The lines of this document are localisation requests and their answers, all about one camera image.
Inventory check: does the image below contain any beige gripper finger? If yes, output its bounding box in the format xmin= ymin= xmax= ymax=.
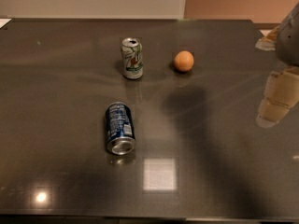
xmin=255 ymin=26 xmax=278 ymax=51
xmin=256 ymin=66 xmax=299 ymax=128

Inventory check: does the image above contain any orange fruit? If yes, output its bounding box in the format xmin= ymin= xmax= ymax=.
xmin=174 ymin=50 xmax=194 ymax=72

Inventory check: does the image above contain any blue pepsi can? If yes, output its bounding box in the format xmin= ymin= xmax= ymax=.
xmin=106 ymin=102 xmax=135 ymax=156

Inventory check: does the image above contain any white green 7up can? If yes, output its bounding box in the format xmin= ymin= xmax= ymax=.
xmin=121 ymin=37 xmax=143 ymax=79

